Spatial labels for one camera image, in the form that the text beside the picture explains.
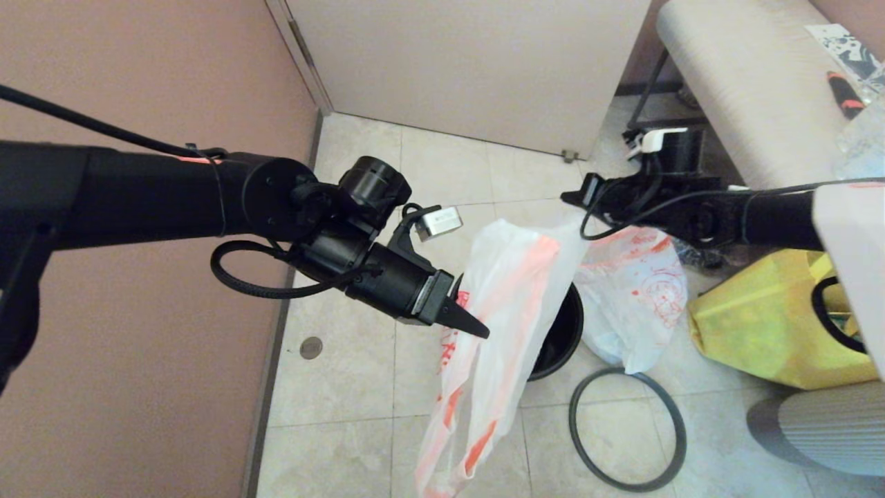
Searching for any grey baseboard strip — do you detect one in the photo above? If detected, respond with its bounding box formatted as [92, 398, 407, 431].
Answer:
[240, 111, 326, 498]

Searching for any white ribbed round bin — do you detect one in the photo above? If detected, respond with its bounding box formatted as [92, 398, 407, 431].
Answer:
[745, 380, 885, 478]

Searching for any beige wood-grain bench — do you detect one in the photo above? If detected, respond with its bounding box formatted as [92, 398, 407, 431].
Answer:
[655, 0, 885, 191]

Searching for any grey bin rim ring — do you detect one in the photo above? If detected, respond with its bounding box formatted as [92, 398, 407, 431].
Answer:
[568, 368, 687, 493]

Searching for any black round trash bin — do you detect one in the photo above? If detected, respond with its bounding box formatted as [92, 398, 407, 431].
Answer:
[529, 280, 585, 382]

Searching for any yellow fabric tote bag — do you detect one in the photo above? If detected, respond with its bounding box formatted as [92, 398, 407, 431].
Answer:
[687, 249, 882, 390]

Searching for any white red-print plastic bag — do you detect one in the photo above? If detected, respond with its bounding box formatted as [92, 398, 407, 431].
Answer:
[574, 225, 689, 376]
[415, 220, 588, 498]

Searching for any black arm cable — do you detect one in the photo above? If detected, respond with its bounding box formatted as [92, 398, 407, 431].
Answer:
[0, 84, 229, 161]
[811, 277, 868, 355]

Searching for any clear bag with black items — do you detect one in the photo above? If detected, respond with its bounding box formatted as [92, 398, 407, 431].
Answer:
[681, 241, 747, 272]

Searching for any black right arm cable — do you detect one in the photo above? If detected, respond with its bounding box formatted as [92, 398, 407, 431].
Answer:
[811, 277, 868, 355]

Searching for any dark metal bench leg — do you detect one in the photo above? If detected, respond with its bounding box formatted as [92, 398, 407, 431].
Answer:
[626, 52, 707, 132]

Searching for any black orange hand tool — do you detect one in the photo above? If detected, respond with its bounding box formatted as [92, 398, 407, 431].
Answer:
[826, 71, 866, 120]

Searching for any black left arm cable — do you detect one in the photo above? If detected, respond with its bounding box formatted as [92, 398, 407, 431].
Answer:
[0, 84, 229, 161]

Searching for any crumpled clear plastic bottle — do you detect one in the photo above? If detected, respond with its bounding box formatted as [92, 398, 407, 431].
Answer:
[833, 93, 885, 182]

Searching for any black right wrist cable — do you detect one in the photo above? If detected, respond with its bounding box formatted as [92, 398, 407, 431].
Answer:
[579, 154, 885, 241]

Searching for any white door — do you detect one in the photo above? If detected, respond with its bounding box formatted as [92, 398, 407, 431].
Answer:
[286, 0, 651, 158]

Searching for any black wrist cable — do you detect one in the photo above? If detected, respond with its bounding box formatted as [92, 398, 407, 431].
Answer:
[579, 154, 885, 241]
[211, 239, 382, 300]

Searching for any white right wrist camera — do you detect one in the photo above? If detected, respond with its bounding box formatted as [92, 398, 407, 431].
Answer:
[626, 127, 689, 156]

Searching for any white door frame trim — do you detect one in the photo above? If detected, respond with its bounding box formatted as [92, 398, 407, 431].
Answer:
[266, 0, 335, 117]

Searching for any black white printed sheet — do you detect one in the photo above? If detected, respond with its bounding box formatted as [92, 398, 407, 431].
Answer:
[805, 24, 885, 84]

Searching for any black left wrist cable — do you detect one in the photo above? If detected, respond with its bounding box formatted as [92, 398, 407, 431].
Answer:
[211, 239, 382, 300]

